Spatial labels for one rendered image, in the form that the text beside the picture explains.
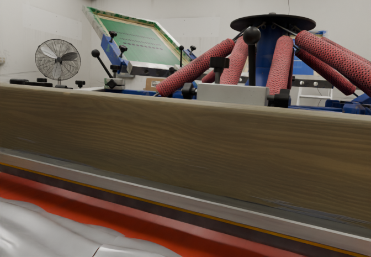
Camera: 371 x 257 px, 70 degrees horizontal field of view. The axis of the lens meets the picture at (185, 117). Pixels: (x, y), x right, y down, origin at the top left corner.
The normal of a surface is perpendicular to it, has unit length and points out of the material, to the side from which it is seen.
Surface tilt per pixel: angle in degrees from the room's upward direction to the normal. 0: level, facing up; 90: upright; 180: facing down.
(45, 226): 28
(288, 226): 90
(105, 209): 0
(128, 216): 0
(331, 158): 90
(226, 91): 90
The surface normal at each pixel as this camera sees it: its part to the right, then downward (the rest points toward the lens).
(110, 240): 0.04, -0.97
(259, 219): -0.38, 0.09
